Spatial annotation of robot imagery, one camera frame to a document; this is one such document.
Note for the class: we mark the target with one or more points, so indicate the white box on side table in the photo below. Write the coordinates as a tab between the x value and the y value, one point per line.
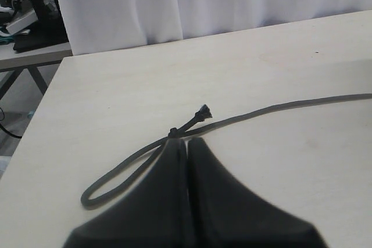
21	21

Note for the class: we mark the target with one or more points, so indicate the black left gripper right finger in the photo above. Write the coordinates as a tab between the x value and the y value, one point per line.
228	214

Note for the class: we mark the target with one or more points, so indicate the white curtain backdrop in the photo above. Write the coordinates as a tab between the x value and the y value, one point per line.
105	25

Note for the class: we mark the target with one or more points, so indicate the black monitor stand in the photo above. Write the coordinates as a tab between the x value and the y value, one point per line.
49	30

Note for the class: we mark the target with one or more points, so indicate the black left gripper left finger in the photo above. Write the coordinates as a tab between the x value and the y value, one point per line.
156	213

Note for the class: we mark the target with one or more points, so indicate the grey side table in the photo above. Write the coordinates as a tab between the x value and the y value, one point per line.
13	63

